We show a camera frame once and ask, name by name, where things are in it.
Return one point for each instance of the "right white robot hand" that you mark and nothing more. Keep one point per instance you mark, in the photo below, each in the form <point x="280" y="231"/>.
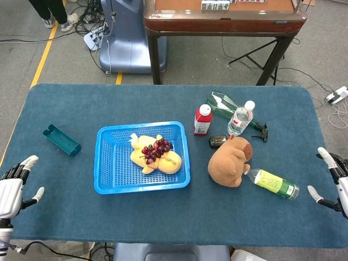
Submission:
<point x="342" y="187"/>

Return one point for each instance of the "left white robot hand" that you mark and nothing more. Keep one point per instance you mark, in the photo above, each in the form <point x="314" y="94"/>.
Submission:
<point x="9" y="190"/>

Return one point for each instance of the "dark red grape bunch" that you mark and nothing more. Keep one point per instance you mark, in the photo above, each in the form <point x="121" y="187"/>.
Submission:
<point x="156" y="150"/>

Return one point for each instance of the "yellow plush duck toy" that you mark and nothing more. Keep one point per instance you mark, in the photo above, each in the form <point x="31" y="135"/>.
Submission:
<point x="168" y="164"/>

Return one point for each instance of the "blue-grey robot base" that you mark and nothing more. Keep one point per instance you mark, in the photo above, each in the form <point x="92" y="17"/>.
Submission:
<point x="127" y="49"/>

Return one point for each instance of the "blue plastic mesh basket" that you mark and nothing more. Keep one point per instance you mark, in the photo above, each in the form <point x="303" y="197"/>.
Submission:
<point x="114" y="179"/>

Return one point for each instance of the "clear bottle green label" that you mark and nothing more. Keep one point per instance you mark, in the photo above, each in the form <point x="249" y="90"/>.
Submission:
<point x="274" y="183"/>

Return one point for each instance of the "teal rectangular box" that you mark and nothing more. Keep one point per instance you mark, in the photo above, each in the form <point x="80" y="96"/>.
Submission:
<point x="61" y="140"/>

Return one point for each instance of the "white power strip grey plug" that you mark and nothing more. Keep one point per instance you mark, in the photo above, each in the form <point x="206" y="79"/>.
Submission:
<point x="338" y="95"/>

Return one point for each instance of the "brown capybara plush toy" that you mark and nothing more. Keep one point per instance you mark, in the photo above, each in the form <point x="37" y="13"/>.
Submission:
<point x="228" y="166"/>

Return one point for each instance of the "clear water bottle red label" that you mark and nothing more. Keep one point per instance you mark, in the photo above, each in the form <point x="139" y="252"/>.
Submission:
<point x="240" y="119"/>

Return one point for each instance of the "small black case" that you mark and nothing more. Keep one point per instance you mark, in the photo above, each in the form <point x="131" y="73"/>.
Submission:
<point x="216" y="141"/>

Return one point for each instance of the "green spray bottle black trigger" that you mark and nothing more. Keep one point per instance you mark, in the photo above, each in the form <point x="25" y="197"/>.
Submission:
<point x="220" y="104"/>

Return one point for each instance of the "red juice bottle white cap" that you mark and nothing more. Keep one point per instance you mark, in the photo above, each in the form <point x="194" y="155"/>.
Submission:
<point x="202" y="121"/>

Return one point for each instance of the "blue table cloth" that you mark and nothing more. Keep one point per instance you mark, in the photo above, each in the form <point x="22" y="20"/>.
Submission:
<point x="163" y="217"/>

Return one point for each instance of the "white power strip with plugs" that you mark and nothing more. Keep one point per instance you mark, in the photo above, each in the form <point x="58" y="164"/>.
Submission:
<point x="92" y="39"/>

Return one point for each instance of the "grey-blue robot torso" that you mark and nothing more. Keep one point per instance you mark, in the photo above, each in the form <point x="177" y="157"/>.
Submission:
<point x="171" y="253"/>

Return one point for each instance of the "person legs with sneakers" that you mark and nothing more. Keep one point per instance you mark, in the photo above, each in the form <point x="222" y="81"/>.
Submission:
<point x="58" y="11"/>

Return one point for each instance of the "brown mahjong table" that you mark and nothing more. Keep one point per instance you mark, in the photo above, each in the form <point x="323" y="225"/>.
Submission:
<point x="225" y="21"/>

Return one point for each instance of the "row of mahjong tiles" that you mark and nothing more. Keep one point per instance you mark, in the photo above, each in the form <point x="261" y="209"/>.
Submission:
<point x="214" y="5"/>

